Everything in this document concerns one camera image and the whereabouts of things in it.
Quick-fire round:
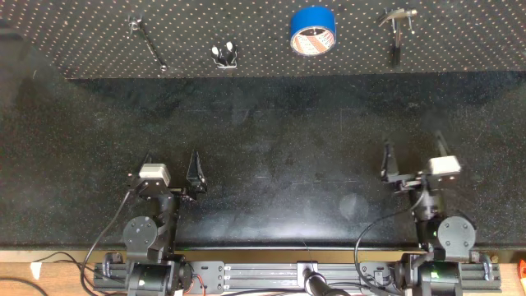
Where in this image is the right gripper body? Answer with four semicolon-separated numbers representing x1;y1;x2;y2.
381;170;460;195

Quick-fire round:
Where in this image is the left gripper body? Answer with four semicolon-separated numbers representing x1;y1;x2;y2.
127;176;208;203

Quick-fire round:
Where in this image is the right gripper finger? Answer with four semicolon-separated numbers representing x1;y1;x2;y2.
380;138;402;183
433;130;451;159

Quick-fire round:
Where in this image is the hammer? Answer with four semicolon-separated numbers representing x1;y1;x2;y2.
377;7;419;69

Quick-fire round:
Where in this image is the roll of blue tape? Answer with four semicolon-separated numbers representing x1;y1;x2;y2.
289;5;338;58

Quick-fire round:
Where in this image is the black pegboard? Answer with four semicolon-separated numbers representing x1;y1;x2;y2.
0;0;526;80

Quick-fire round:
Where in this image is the wrench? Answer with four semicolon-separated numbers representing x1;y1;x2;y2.
127;15;169;73

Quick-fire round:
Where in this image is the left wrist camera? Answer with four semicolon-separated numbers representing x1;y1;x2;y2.
137;162;172;187

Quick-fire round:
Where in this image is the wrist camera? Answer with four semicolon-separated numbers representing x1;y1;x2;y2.
424;155;463;178
137;162;172;187

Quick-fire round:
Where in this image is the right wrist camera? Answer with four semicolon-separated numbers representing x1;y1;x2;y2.
424;155;463;178

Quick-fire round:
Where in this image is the thin black cable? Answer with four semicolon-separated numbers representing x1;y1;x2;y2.
31;250;108;285

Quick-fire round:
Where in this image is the mounting rail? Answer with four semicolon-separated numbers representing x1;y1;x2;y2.
92;250;503;296

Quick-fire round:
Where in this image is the thick black cable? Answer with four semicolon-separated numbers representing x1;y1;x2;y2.
0;274;50;296

